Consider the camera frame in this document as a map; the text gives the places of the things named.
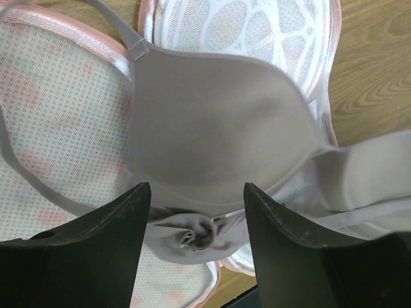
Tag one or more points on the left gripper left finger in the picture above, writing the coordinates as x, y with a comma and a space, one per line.
90, 261

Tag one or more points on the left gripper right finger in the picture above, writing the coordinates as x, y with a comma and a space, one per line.
299, 263

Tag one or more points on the taupe bra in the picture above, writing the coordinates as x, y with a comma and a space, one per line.
202, 124

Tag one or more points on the pink floral laundry bag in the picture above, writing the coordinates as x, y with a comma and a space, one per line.
66, 89

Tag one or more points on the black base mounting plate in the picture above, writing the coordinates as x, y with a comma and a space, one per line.
249, 299

